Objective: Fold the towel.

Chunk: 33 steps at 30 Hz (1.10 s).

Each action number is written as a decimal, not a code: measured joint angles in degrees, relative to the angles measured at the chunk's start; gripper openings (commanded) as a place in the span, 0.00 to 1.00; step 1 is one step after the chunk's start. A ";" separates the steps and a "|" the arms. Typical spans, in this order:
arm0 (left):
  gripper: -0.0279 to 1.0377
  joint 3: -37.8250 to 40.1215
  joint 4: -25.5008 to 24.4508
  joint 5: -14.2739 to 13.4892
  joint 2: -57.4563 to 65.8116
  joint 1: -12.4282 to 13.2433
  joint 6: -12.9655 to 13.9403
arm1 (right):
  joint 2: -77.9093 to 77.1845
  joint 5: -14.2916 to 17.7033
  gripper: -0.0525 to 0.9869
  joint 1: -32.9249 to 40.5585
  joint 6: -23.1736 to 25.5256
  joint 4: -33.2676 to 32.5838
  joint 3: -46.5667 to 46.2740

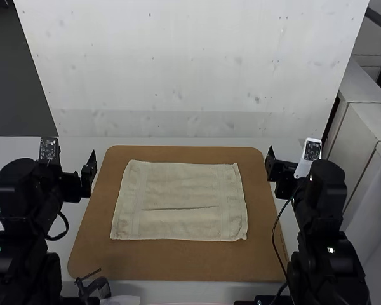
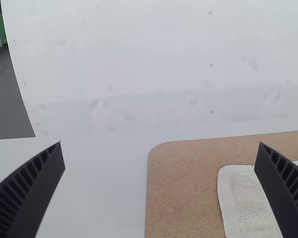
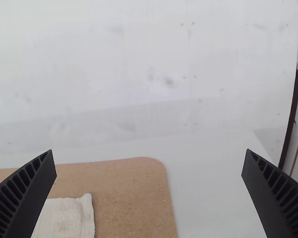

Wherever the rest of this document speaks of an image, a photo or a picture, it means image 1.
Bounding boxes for black clamp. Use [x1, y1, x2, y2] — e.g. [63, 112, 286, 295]
[74, 267, 112, 301]

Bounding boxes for pale towel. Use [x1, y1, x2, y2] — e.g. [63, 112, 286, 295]
[109, 159, 251, 243]

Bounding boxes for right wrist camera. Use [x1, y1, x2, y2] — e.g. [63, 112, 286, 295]
[293, 137, 323, 179]

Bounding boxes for white cabinet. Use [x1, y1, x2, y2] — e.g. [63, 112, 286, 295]
[322, 53, 381, 305]

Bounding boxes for black cable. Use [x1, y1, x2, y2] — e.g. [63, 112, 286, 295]
[43, 209, 70, 241]
[271, 180, 311, 298]

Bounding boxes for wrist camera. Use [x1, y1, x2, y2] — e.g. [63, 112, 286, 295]
[39, 136, 61, 166]
[293, 137, 323, 179]

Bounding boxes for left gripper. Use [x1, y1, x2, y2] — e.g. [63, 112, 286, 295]
[60, 149, 98, 204]

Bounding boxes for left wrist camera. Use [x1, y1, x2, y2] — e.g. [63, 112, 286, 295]
[39, 136, 61, 166]

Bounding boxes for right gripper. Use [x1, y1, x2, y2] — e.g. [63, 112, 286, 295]
[265, 145, 301, 200]

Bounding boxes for cork mat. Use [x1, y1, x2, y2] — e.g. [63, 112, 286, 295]
[67, 145, 290, 284]

